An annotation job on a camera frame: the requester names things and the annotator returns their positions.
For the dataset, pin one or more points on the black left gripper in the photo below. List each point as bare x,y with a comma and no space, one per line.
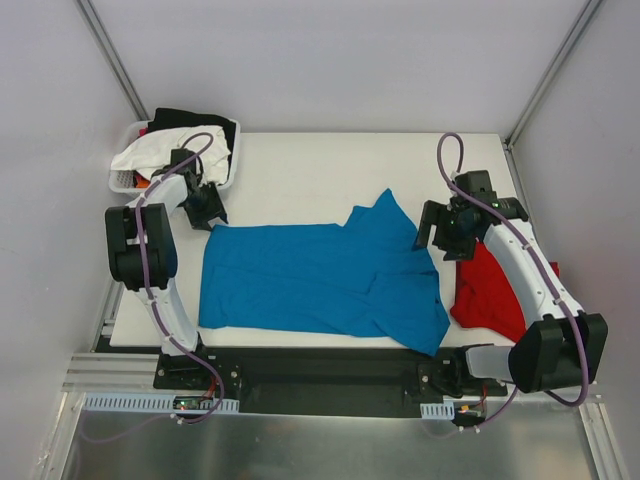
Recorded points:
205,214

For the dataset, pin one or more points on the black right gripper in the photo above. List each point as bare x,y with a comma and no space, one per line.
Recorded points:
441,230

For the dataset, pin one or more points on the aluminium frame post left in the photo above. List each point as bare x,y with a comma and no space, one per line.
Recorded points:
95,25

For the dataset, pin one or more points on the white t-shirt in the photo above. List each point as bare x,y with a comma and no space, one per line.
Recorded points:
152,151

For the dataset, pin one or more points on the black robot base mount plate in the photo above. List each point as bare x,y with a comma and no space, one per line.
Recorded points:
384,401

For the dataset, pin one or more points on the blue t-shirt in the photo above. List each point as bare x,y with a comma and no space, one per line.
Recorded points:
363,279

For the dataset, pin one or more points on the aluminium frame post right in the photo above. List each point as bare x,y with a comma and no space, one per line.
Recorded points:
569,43

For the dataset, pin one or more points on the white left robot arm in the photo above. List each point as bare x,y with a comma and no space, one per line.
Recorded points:
142,252

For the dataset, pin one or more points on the white slotted cable duct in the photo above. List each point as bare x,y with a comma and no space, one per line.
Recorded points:
444,411
147,403

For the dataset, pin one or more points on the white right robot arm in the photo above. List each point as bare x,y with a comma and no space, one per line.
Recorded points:
563,344

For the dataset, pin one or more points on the white laundry basket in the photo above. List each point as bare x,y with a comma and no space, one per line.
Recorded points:
123,181

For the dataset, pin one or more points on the white slotted cable duct left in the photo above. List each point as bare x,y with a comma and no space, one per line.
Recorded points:
147,403

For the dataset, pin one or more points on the aluminium table edge rail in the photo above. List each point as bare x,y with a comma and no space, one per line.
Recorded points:
100,372

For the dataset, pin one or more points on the red t-shirt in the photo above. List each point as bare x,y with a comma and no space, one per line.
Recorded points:
484,297

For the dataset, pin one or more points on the black t-shirt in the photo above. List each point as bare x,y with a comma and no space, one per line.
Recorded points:
169,118

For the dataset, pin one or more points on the aluminium frame post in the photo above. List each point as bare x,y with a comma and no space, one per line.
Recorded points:
95,25
569,43

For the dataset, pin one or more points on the white slotted cable duct right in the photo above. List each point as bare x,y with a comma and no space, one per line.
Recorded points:
444,411

